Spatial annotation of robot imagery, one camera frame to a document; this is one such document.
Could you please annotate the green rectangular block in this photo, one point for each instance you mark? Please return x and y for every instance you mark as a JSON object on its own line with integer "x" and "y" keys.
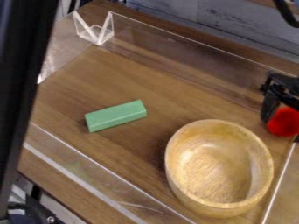
{"x": 110, "y": 117}

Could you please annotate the red fuzzy ball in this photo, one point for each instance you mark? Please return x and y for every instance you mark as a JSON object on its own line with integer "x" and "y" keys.
{"x": 285, "y": 123}

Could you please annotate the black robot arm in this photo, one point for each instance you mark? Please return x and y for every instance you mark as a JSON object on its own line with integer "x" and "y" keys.
{"x": 27, "y": 23}

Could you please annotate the black metal bracket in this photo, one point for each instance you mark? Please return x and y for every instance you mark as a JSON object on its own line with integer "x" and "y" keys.
{"x": 26, "y": 210}

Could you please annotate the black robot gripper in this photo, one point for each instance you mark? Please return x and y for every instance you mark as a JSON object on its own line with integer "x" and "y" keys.
{"x": 279, "y": 89}

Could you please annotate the clear acrylic tray walls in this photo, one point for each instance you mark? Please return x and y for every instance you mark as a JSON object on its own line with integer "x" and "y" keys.
{"x": 107, "y": 60}

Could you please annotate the wooden bowl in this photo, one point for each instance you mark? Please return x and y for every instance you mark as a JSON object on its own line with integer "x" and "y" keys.
{"x": 219, "y": 167}

